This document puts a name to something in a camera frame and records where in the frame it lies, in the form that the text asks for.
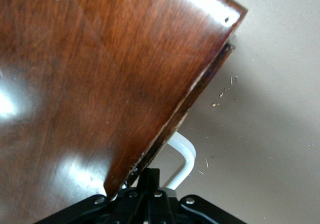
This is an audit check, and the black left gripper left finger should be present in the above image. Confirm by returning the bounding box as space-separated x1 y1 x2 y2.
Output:
112 169 150 224

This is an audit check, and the wooden drawer with white handle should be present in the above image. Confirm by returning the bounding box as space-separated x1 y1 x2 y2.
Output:
122 34 237 197

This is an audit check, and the dark brown wooden cabinet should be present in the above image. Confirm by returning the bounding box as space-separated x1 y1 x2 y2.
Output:
0 0 249 224

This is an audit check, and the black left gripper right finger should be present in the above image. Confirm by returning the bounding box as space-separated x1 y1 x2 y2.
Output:
147 168 181 224

